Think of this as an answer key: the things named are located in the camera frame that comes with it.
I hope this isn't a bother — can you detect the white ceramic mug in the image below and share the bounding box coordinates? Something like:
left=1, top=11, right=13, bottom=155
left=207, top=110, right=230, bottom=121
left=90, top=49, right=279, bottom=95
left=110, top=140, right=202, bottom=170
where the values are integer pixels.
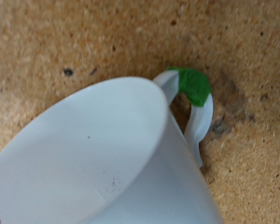
left=0, top=66, right=226, bottom=224

